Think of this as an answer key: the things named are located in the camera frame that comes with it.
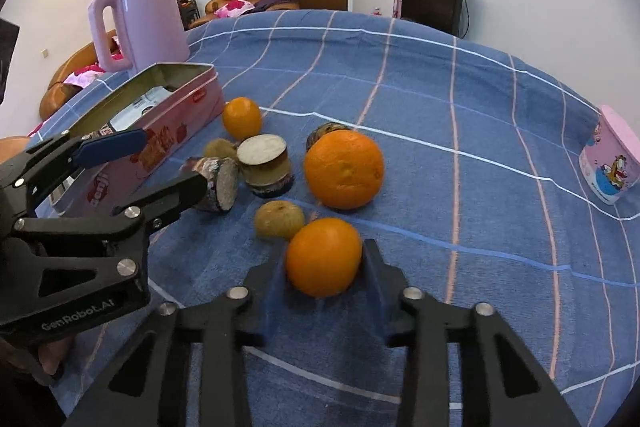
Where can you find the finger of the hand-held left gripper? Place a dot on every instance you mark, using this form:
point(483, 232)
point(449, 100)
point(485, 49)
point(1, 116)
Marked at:
point(112, 147)
point(175, 194)

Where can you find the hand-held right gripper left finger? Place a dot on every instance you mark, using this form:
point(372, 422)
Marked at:
point(274, 297)

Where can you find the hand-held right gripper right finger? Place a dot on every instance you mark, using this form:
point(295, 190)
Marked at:
point(372, 287)

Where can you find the wood log slice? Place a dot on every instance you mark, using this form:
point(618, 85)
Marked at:
point(222, 187)
point(265, 164)

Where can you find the medium orange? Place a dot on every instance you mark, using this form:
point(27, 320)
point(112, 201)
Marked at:
point(324, 257)

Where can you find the brown kiwi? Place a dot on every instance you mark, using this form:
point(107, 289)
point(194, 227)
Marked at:
point(277, 219)
point(219, 149)

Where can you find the pink tin box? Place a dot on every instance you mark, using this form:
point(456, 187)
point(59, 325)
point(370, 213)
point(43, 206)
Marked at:
point(172, 127)

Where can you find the large orange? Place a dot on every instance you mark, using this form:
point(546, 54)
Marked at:
point(344, 169)

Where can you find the person's left hand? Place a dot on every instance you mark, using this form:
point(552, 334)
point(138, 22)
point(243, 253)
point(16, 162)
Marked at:
point(52, 352)

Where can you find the pink floral pillow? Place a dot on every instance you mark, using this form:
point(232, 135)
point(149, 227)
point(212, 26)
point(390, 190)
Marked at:
point(85, 76)
point(232, 9)

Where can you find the long brown leather sofa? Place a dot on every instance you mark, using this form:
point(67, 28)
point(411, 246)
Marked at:
point(57, 89)

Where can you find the brown leather armchair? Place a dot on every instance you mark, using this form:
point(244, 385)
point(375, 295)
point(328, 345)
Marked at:
point(12, 144)

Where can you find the small orange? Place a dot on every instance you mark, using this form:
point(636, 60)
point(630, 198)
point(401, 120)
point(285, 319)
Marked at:
point(242, 118)

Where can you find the pink electric kettle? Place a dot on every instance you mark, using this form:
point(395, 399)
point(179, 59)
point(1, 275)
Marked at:
point(150, 22)

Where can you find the purple cloth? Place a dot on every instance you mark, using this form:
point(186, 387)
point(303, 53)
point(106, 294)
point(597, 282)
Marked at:
point(277, 1)

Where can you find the pink cartoon cup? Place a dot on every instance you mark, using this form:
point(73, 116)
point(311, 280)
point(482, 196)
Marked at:
point(607, 152)

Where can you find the black television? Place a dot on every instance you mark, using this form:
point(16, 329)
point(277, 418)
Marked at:
point(430, 2)

